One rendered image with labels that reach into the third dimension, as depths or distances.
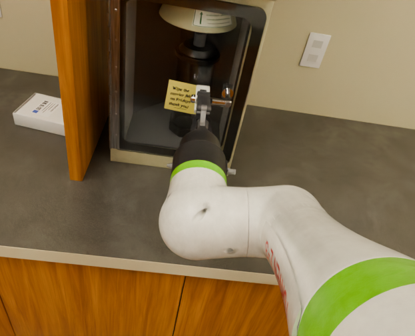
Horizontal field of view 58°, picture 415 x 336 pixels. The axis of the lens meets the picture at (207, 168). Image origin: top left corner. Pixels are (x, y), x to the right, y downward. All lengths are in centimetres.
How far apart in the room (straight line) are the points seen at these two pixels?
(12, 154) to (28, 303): 39
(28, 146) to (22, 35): 46
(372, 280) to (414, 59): 128
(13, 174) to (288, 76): 91
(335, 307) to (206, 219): 30
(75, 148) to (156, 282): 37
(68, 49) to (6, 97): 56
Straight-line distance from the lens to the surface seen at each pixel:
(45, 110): 116
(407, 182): 129
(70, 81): 81
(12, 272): 101
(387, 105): 153
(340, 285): 24
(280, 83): 137
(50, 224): 88
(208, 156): 59
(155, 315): 107
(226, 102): 81
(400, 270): 23
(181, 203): 50
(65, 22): 76
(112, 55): 84
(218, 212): 50
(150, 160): 100
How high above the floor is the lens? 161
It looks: 40 degrees down
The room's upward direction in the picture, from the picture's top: 12 degrees clockwise
